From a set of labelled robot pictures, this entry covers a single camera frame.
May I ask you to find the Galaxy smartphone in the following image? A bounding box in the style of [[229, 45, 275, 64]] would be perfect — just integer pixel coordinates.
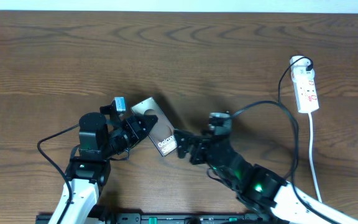
[[131, 97, 177, 157]]

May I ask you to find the black USB charging cable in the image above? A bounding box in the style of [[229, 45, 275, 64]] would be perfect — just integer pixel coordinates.
[[206, 56, 314, 187]]

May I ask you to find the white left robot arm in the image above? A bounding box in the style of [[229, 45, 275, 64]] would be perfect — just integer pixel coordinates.
[[49, 104, 158, 223]]

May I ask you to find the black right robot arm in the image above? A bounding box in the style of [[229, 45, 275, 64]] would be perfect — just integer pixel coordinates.
[[174, 118, 358, 223]]

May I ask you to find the white USB charger plug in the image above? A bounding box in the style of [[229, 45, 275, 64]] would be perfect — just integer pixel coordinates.
[[291, 65, 315, 83]]

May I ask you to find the white power strip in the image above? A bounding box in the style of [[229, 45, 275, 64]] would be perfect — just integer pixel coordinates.
[[289, 55, 320, 114]]

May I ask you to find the black left camera cable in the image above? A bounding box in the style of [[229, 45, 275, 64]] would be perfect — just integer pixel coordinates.
[[37, 123, 80, 224]]

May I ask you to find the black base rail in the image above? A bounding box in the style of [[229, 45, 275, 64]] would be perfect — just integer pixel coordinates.
[[35, 212, 279, 224]]

